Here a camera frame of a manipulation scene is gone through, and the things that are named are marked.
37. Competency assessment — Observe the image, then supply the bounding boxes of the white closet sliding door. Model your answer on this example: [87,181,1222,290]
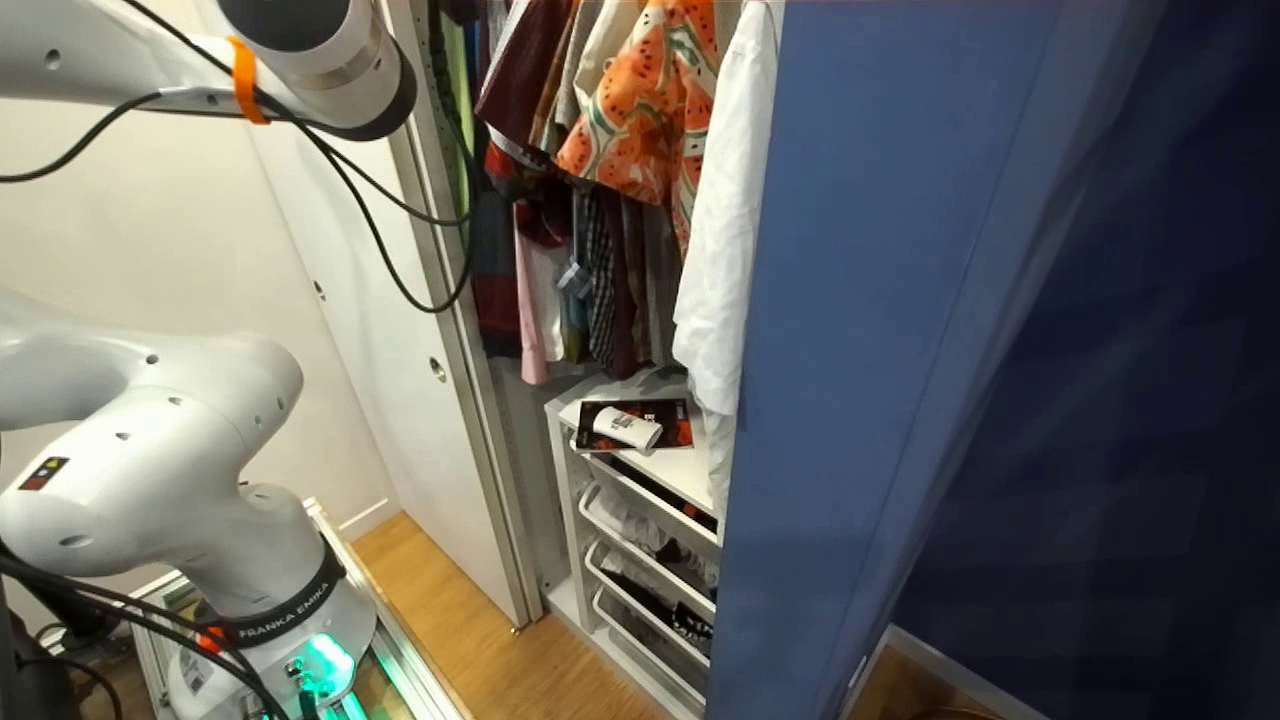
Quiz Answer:
[245,0,547,633]

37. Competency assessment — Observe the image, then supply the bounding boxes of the small white labelled object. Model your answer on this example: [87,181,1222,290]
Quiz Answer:
[590,402,666,456]

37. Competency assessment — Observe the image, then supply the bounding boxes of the dark striped garment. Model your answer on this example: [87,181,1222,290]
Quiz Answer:
[557,174,677,384]

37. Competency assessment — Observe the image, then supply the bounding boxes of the pink garment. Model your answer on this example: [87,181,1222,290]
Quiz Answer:
[512,232,571,391]

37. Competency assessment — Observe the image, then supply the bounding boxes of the white shirt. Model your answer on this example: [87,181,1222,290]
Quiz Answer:
[666,0,793,524]

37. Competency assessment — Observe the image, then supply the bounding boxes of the orange floral shirt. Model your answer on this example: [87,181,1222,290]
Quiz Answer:
[552,0,723,256]

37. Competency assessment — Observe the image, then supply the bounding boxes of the dark red garment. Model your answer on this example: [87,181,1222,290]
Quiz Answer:
[473,0,575,364]

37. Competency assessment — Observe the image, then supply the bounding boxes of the cream garment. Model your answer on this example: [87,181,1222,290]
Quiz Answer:
[564,0,650,103]

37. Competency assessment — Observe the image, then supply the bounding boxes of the white robot mounting platform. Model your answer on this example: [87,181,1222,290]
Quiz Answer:
[125,495,473,720]

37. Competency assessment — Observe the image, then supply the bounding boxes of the black metal stand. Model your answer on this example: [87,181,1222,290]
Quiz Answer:
[0,535,90,720]

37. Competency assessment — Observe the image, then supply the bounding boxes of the white wire basket drawer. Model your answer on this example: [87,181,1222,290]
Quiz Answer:
[575,474,726,604]
[579,535,721,663]
[588,584,713,710]

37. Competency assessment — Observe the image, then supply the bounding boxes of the white drawer unit frame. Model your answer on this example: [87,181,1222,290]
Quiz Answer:
[537,373,732,720]

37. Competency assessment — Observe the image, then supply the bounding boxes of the black arm cable orange ties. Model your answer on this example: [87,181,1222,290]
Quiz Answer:
[0,0,485,320]

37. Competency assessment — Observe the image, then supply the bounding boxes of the black base cable orange tie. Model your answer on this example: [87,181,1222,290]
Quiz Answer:
[0,535,291,720]

